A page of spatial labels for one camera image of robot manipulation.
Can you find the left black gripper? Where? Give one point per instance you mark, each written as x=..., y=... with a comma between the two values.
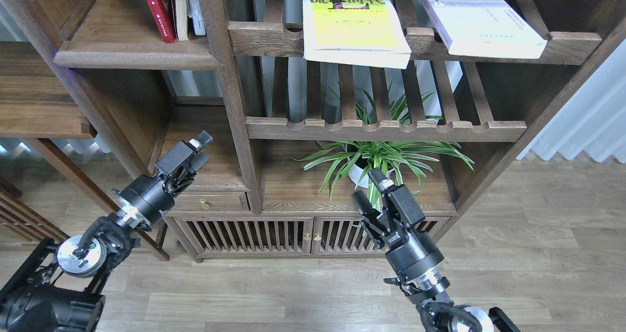
x=146, y=200

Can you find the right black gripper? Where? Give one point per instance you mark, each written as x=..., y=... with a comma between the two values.
x=412, y=254

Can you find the red cover book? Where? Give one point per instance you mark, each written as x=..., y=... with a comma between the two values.
x=164, y=18

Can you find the white purple book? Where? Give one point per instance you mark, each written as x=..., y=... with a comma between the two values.
x=484, y=28

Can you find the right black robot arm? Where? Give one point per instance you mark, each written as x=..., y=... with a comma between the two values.
x=439, y=313

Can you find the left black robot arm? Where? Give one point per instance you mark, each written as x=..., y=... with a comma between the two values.
x=59, y=286

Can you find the small wooden drawer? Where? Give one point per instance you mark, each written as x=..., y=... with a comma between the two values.
x=211, y=202

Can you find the white plant pot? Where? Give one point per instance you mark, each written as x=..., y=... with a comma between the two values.
x=357, y=172

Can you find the spider plant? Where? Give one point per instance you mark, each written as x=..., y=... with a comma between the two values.
x=416, y=164

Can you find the right slatted cabinet door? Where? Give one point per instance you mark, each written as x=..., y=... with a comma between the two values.
x=342, y=237

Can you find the slatted cabinet door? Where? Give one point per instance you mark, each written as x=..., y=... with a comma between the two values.
x=342, y=237
x=254, y=237

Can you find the left slatted cabinet door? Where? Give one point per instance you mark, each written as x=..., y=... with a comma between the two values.
x=254, y=237

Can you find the white upright book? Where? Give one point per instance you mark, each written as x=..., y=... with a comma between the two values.
x=195, y=14

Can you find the brown upright book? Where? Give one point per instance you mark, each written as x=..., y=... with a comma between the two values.
x=181, y=20

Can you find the yellow cover book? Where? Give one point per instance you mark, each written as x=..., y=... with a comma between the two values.
x=354, y=32

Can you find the white curtain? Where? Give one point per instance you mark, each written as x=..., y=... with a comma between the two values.
x=593, y=120

